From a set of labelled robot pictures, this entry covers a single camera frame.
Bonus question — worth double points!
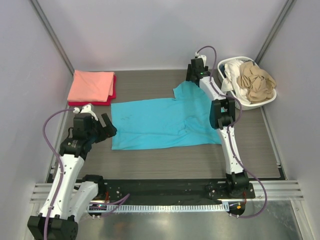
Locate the turquoise t shirt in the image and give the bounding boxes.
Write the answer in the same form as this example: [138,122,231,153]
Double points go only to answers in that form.
[111,81,221,151]

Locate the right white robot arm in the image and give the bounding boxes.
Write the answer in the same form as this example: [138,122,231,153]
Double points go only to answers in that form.
[186,56,250,198]

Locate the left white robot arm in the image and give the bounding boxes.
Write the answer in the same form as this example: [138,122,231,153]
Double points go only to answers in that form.
[27,112,117,240]

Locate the folded red t shirt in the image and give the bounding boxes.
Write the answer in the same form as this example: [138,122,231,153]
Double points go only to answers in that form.
[67,75,117,107]

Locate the white t shirt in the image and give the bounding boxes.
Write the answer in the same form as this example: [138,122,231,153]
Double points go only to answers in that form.
[221,59,251,105]

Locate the folded salmon pink t shirt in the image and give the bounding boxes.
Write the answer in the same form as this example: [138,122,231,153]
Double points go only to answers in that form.
[67,70,115,103]

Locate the white laundry basket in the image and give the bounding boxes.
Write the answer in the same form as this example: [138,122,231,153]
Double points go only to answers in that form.
[217,56,277,110]

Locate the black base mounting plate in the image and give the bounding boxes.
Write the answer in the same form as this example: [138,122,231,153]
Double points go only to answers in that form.
[97,177,256,217]

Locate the beige t shirt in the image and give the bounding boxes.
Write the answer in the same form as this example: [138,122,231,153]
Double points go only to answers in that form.
[237,61,277,104]

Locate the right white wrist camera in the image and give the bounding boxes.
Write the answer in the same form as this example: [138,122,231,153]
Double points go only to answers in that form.
[194,52,207,65]

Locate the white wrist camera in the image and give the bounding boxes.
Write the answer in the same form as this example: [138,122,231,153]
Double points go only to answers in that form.
[194,52,207,65]
[72,103,98,121]

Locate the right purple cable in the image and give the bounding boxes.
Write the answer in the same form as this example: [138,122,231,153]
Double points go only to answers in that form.
[196,45,268,220]

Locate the purple cable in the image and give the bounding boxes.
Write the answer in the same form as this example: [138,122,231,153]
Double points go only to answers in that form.
[196,45,268,220]
[41,107,131,240]

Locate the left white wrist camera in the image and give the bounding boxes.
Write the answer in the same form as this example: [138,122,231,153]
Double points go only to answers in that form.
[72,103,98,121]

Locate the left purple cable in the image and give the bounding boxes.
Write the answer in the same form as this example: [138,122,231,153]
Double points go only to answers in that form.
[41,107,131,240]

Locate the white slotted cable duct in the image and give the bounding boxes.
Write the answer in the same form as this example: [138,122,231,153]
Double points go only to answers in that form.
[86,203,229,214]

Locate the left aluminium frame post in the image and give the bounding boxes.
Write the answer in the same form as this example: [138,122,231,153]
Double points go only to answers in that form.
[29,0,75,74]

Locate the aluminium frame post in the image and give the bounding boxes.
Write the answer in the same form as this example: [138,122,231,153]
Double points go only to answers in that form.
[255,0,297,64]
[29,0,75,74]

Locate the right aluminium frame post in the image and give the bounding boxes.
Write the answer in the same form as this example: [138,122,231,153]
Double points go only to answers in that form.
[255,0,297,64]

